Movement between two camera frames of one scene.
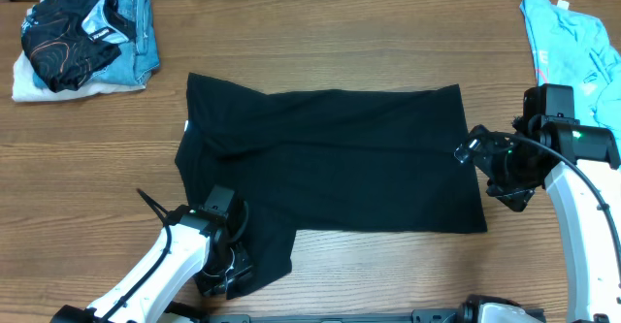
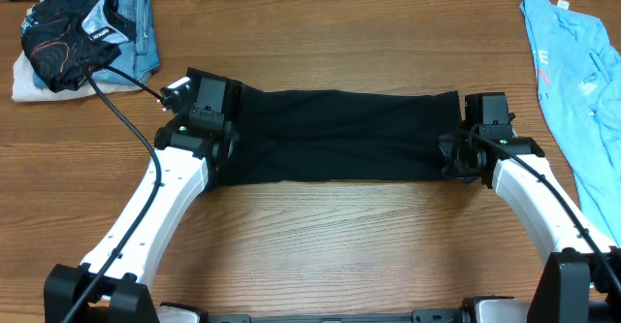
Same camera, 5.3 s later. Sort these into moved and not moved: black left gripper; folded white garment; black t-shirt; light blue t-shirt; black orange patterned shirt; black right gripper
Moved: black left gripper; black t-shirt; black right gripper
Not moved: black orange patterned shirt; folded white garment; light blue t-shirt
